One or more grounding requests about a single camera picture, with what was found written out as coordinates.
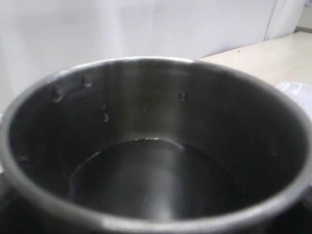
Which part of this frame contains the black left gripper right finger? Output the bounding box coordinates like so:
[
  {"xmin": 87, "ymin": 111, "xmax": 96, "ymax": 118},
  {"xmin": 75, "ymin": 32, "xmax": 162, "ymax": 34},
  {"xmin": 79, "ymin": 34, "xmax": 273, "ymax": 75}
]
[{"xmin": 280, "ymin": 188, "xmax": 312, "ymax": 234}]

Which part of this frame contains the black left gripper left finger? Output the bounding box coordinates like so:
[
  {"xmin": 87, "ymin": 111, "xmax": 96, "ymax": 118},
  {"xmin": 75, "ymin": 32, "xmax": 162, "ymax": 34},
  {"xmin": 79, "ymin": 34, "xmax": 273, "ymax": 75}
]
[{"xmin": 0, "ymin": 173, "xmax": 32, "ymax": 234}]

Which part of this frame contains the white plastic tray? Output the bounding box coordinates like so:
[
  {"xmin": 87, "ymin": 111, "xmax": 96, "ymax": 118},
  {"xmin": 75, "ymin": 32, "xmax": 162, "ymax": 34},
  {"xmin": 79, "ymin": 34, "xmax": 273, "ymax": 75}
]
[{"xmin": 276, "ymin": 82, "xmax": 312, "ymax": 102}]

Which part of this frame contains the white backdrop curtain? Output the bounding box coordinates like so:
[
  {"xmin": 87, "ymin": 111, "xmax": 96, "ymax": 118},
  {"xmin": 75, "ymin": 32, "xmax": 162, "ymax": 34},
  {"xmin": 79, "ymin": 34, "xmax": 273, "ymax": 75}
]
[{"xmin": 0, "ymin": 0, "xmax": 310, "ymax": 111}]

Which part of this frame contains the stainless steel cup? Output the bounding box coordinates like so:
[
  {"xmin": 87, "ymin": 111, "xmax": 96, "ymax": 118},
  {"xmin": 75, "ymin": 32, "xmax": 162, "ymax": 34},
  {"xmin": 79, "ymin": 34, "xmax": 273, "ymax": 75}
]
[{"xmin": 0, "ymin": 57, "xmax": 312, "ymax": 234}]

